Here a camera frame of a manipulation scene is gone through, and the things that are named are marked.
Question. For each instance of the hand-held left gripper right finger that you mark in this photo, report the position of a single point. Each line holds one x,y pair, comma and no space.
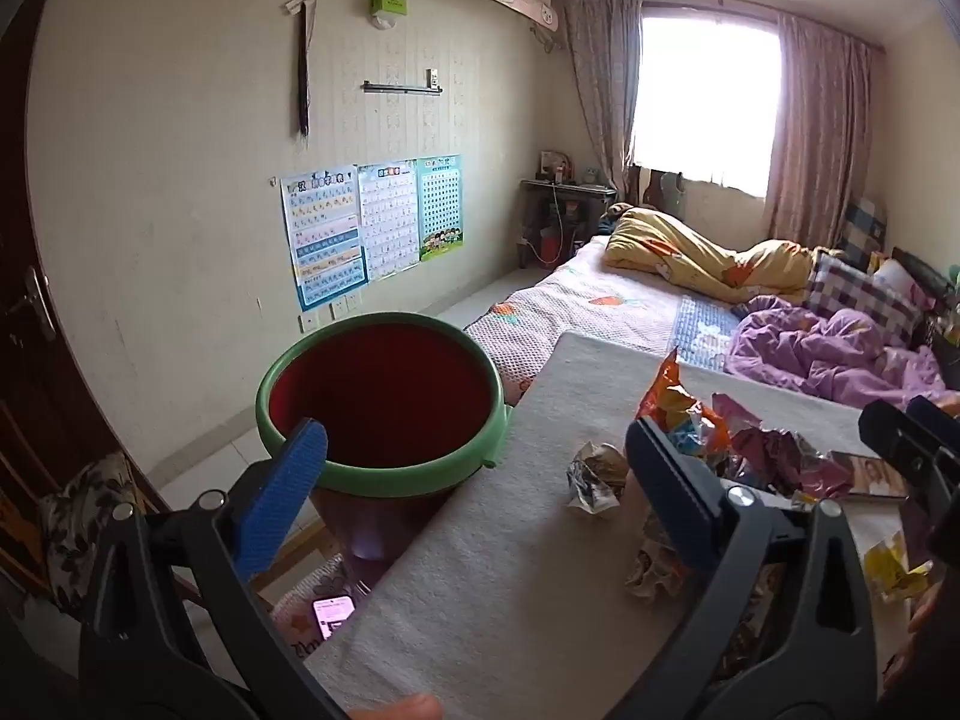
675,495

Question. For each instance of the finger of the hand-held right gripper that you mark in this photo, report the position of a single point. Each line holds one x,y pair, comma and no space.
937,424
896,442

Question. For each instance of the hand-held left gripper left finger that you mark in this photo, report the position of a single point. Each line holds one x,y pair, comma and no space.
289,487

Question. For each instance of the yellow black snack wrapper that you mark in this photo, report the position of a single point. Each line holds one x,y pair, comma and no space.
892,570

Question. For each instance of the orange white wrapper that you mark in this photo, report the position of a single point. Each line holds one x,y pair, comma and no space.
652,570

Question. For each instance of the silver blue wrapper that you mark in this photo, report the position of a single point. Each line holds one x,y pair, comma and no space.
596,476

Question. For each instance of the orange snack bag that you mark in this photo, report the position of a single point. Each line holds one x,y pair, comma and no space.
664,390

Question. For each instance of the pink foil snack bag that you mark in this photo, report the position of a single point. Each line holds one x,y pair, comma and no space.
780,457

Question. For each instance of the red bucket with green rim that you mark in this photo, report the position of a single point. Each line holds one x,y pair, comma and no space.
375,390

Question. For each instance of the person's left hand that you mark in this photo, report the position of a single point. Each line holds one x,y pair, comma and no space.
401,709

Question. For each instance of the purple quilt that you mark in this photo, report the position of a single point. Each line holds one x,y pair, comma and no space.
817,360

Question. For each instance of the smartphone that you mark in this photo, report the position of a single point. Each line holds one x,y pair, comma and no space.
332,615

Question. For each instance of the dark headboard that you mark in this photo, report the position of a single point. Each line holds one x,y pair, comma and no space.
934,277

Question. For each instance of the checkered pillow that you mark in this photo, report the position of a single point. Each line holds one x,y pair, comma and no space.
862,296

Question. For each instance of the white pink pillow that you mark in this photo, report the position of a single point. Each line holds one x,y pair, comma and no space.
900,276

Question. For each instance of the blue patterned mat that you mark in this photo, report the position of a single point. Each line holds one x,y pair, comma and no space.
701,334

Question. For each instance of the beige table cloth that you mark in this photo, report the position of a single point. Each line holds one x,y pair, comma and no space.
525,577

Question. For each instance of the pink patterned bed sheet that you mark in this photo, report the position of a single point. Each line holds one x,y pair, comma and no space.
585,315

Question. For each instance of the blue checkered cushion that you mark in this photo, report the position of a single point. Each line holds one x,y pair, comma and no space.
862,229

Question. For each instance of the dark floral cushion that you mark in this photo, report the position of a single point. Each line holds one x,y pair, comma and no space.
82,532

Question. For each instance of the yellow quilt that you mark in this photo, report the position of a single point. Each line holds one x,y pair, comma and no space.
675,247

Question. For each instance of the brown wooden door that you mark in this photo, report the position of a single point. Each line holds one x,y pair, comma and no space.
45,405

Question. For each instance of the red container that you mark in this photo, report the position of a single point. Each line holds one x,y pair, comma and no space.
549,247

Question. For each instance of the dark clothes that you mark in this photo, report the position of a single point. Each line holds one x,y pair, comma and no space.
664,191

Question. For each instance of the patterned curtain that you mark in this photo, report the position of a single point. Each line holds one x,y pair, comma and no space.
600,90
817,135

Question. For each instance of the dark desk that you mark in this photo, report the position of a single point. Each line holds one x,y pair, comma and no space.
570,191

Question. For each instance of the small green desk item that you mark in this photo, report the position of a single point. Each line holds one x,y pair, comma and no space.
591,175

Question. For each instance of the small desk ornament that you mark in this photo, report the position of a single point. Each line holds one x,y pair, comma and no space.
553,167

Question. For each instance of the bright window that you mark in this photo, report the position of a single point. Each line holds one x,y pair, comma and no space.
705,97

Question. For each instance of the metal towel bar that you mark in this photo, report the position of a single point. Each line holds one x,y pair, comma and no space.
401,88

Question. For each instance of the white wall socket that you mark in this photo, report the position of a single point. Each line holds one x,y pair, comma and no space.
345,305
308,322

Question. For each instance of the blue bordered wall poster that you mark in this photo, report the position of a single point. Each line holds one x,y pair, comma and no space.
326,240

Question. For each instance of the white wall poster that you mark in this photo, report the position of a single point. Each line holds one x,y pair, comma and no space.
388,221

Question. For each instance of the green wall poster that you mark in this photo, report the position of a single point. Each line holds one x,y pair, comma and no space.
441,206

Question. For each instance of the white wall bracket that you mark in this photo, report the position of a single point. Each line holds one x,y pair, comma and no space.
298,1

